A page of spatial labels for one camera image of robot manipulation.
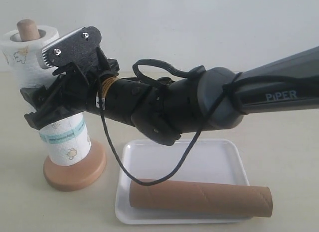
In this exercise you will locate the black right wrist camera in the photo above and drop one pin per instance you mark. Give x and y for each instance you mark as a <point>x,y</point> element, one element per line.
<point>71,47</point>

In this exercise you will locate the patterned paper towel roll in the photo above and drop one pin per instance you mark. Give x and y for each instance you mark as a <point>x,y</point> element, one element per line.
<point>67,140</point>

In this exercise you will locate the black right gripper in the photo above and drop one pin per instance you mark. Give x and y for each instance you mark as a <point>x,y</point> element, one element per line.
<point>75,86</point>

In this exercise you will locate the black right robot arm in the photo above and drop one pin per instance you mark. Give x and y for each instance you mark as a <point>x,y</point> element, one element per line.
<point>162,102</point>

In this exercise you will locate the brown cardboard tube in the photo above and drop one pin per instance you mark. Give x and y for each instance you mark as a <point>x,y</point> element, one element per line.
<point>205,198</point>

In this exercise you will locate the white plastic tray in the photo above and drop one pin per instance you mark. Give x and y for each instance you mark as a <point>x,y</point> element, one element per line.
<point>209,161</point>

